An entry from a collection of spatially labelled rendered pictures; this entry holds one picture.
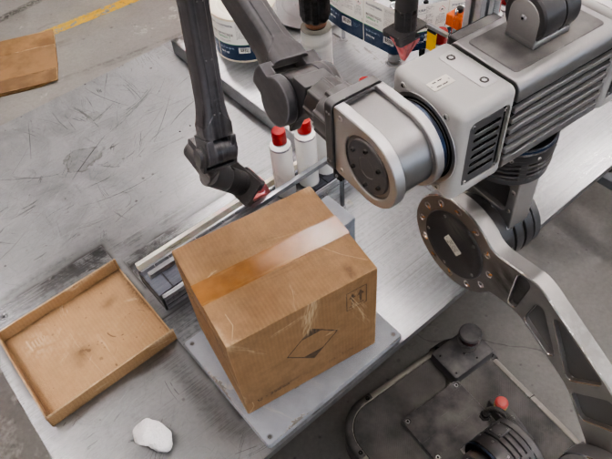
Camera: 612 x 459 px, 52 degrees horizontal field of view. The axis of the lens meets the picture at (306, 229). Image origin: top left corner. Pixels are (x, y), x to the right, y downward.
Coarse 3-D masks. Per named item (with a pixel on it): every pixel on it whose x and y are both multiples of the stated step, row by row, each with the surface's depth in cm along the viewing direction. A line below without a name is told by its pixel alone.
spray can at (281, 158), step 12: (276, 132) 141; (276, 144) 143; (288, 144) 145; (276, 156) 145; (288, 156) 146; (276, 168) 148; (288, 168) 148; (276, 180) 152; (288, 180) 151; (288, 192) 154
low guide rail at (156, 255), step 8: (296, 160) 160; (296, 168) 160; (272, 176) 157; (272, 184) 157; (224, 208) 151; (232, 208) 152; (216, 216) 150; (224, 216) 152; (200, 224) 148; (208, 224) 149; (184, 232) 147; (192, 232) 147; (176, 240) 146; (184, 240) 147; (160, 248) 145; (168, 248) 145; (152, 256) 143; (160, 256) 145; (136, 264) 142; (144, 264) 143
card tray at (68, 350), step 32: (96, 288) 149; (128, 288) 148; (32, 320) 143; (64, 320) 144; (96, 320) 143; (128, 320) 142; (160, 320) 142; (32, 352) 139; (64, 352) 138; (96, 352) 138; (128, 352) 137; (32, 384) 134; (64, 384) 133; (96, 384) 129; (64, 416) 128
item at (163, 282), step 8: (320, 176) 160; (328, 176) 160; (296, 184) 159; (320, 184) 159; (256, 200) 157; (272, 200) 156; (232, 216) 154; (216, 224) 153; (208, 232) 151; (192, 240) 150; (176, 264) 146; (144, 272) 145; (168, 272) 144; (176, 272) 144; (152, 280) 143; (160, 280) 143; (168, 280) 143; (176, 280) 143; (152, 288) 142; (160, 288) 142; (168, 288) 142
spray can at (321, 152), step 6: (312, 126) 150; (318, 138) 151; (318, 144) 152; (324, 144) 152; (318, 150) 154; (324, 150) 153; (318, 156) 156; (324, 156) 155; (324, 168) 158; (330, 168) 158; (324, 174) 160; (330, 174) 160
